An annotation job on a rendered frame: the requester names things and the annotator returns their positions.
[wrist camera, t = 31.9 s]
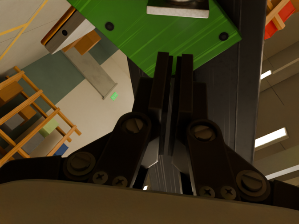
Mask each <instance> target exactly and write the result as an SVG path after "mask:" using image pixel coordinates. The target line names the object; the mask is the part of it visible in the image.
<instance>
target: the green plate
mask: <svg viewBox="0 0 299 224"><path fill-rule="evenodd" d="M67 1H68V2H69V3H70V4H71V5H72V6H73V7H74V8H75V9H76V10H77V11H78V12H79V13H80V14H81V15H83V16H84V17H85V18H86V19H87V20H88V21H89V22H90V23H91V24H92V25H94V26H95V27H96V28H97V29H98V30H99V31H100V32H101V33H102V34H103V35H104V36H106V37H107V38H108V39H109V40H110V41H111V42H112V43H113V44H114V45H115V46H116V47H118V48H119V49H120V50H121V51H122V52H123V53H124V54H125V55H126V56H127V57H128V58H130V59H131V60H132V61H133V62H134V63H135V64H136V65H137V66H138V67H139V68H140V69H141V70H142V71H143V72H144V73H146V74H147V75H148V76H149V77H151V78H153V77H154V71H155V66H156V61H157V56H158V52H169V56H173V65H172V75H175V72H176V64H177V56H182V54H193V70H195V69H197V68H198V67H200V66H202V65H203V64H205V63H206V62H208V61H209V60H211V59H213V58H214V57H216V56H217V55H219V54H220V53H222V52H223V51H225V50H227V49H228V48H229V47H231V46H233V45H234V44H236V43H237V42H239V41H240V40H242V34H241V32H240V31H239V30H238V29H237V27H236V26H235V24H234V23H233V22H232V20H231V19H230V18H229V16H228V15H227V14H226V13H225V11H224V10H223V9H222V7H221V6H220V5H219V3H218V2H217V1H216V0H209V9H210V12H209V17H208V18H196V17H184V16H167V15H155V14H147V13H146V6H147V3H148V0H67Z"/></svg>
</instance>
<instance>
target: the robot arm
mask: <svg viewBox="0 0 299 224"><path fill-rule="evenodd" d="M172 65H173V56H169V52H158V56H157V61H156V66H155V71H154V77H153V78H151V77H140V79H139V82H138V86H137V91H136V95H135V99H134V103H133V108H132V112H129V113H126V114H124V115H122V116H121V117H120V118H119V119H118V121H117V123H116V125H115V127H114V129H113V131H112V132H110V133H108V134H106V135H104V136H102V137H101V138H99V139H97V140H95V141H93V142H91V143H90V144H88V145H86V146H84V147H82V148H80V149H78V150H76V151H74V152H73V153H71V154H70V155H68V156H67V157H62V156H61V155H58V156H44V157H33V158H23V159H15V160H11V161H9V162H7V163H5V164H4V165H3V166H2V167H1V168H0V224H299V187H298V186H295V185H292V184H288V183H285V182H282V181H279V180H275V179H274V181H270V180H267V178H266V177H265V176H264V175H263V174H262V173H261V172H260V171H259V170H257V169H256V168H255V167H254V166H252V165H251V164H250V163H249V162H247V161H246V160H245V159H244V158H242V157H241V156H240V155H239V154H238V153H236V152H235V151H234V150H233V149H231V148H230V147H229V146H228V145H226V144H225V142H224V139H223V136H222V132H221V129H220V127H219V126H218V125H217V124H216V123H215V122H213V121H211V120H209V118H208V100H207V84H206V82H196V81H193V54H182V56H177V64H176V72H175V80H174V92H173V101H172V111H171V121H170V135H169V146H168V156H171V157H172V162H171V163H172V164H173V165H174V166H175V167H176V168H177V169H178V170H179V171H178V177H179V184H180V192H181V194H179V193H171V192H161V191H153V190H144V187H145V183H146V180H147V177H148V174H149V171H150V166H152V165H153V164H155V163H156V162H158V158H159V155H161V156H163V155H164V146H165V136H166V124H167V115H168V106H169V97H170V84H171V75H172Z"/></svg>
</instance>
